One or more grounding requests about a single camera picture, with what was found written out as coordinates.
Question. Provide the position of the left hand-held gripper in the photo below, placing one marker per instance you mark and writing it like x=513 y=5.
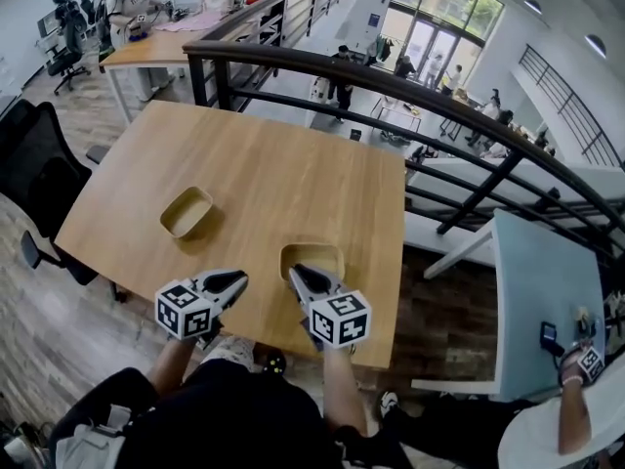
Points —
x=183 y=311

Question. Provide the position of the small yellowish object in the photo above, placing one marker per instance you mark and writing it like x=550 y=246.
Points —
x=583 y=315

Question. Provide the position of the thin black balcony railing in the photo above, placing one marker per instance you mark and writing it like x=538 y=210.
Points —
x=566 y=100

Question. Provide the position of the black swivel office chair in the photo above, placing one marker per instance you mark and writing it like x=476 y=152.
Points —
x=70 y=42

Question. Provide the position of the round pendant ceiling lamp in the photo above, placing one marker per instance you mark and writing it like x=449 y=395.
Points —
x=595 y=46
x=532 y=7

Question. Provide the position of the person's grey harness vest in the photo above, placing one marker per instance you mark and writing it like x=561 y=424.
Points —
x=88 y=445

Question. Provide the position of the glass entrance doors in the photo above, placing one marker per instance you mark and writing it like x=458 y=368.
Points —
x=439 y=37

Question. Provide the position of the person's black top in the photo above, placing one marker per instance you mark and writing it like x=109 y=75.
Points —
x=234 y=418

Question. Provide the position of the black mesh office chair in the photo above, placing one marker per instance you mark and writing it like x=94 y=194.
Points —
x=34 y=174

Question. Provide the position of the person's right forearm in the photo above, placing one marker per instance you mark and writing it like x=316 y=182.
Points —
x=344 y=389

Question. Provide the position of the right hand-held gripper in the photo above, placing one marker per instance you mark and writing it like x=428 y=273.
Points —
x=342 y=320

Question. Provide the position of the light blue table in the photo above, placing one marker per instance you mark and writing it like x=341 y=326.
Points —
x=542 y=281

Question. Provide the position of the person's black dotted shoe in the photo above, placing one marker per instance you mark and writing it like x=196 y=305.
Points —
x=274 y=362

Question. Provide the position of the pink cloth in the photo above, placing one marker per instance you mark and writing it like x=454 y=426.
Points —
x=195 y=21

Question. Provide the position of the person's left forearm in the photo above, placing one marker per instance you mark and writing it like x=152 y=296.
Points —
x=168 y=367

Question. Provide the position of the person's light patterned trousers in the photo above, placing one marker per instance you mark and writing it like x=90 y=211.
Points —
x=234 y=350

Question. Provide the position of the black handheld device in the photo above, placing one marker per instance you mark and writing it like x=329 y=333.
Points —
x=548 y=332

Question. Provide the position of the wooden table with white legs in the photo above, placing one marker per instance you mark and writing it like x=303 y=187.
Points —
x=146 y=49

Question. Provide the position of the black metal railing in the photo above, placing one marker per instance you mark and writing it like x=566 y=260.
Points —
x=254 y=53

